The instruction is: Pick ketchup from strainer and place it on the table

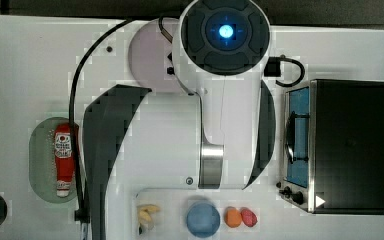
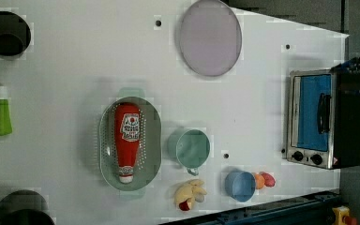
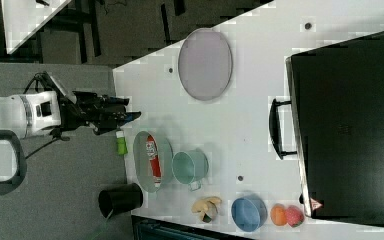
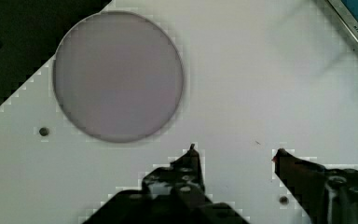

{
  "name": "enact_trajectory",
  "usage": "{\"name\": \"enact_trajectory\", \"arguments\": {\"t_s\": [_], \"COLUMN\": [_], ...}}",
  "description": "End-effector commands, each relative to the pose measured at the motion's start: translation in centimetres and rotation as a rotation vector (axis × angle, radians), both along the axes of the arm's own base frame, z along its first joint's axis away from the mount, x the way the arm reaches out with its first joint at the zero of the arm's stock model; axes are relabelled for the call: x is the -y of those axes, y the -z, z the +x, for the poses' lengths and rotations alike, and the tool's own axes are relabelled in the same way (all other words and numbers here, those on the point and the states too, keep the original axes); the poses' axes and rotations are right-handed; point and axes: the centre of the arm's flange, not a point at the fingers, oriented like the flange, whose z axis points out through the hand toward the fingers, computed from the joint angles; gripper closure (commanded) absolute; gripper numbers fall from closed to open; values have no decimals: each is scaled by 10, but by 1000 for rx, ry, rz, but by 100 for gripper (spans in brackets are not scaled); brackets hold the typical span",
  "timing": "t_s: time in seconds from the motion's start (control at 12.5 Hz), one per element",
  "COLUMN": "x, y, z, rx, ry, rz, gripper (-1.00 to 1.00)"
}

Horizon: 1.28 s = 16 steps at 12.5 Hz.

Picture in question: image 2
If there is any red ketchup bottle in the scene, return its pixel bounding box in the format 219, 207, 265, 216
114, 103, 141, 184

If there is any black robot base lower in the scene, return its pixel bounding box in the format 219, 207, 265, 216
0, 189, 55, 225

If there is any black robot base upper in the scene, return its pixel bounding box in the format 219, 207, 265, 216
0, 11, 32, 56

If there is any green oval strainer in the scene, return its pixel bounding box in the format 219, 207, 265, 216
97, 87, 161, 197

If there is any green mug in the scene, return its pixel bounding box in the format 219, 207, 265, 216
167, 128, 211, 176

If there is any toy banana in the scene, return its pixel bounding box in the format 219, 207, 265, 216
174, 179, 207, 211

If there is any lilac round plate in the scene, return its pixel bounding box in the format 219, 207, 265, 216
179, 0, 242, 76

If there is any blue bowl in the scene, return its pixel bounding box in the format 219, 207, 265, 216
225, 171, 256, 203

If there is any orange toy fruit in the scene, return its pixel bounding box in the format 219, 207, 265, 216
254, 173, 265, 189

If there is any red toy strawberry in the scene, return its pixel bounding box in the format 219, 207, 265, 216
261, 172, 276, 188

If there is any black toaster oven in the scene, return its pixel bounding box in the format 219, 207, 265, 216
285, 68, 360, 170

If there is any green squeeze bottle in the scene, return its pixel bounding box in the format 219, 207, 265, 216
0, 85, 12, 136

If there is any yellow toy on floor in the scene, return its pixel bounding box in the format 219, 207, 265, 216
333, 206, 358, 225

